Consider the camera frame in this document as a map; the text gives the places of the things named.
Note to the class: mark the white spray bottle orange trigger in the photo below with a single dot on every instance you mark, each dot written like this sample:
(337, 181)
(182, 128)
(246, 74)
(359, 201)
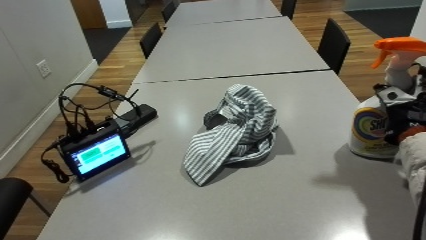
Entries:
(370, 128)

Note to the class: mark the white marker cube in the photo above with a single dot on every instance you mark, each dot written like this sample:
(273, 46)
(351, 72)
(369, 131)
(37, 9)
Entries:
(393, 94)

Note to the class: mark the black chair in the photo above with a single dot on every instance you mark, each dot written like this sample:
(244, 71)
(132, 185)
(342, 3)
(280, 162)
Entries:
(12, 203)
(150, 38)
(288, 7)
(168, 11)
(333, 43)

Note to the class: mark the grey white striped cloth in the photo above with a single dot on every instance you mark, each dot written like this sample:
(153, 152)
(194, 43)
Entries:
(234, 133)

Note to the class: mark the black rectangular box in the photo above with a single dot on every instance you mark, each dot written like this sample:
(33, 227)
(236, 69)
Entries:
(140, 115)

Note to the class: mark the black touchscreen device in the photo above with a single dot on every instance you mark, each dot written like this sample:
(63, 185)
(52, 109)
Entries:
(97, 153)

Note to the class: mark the wooden door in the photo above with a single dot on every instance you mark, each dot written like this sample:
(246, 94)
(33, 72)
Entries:
(88, 13)

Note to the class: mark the white wall outlet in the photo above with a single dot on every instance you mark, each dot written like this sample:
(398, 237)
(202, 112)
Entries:
(43, 68)

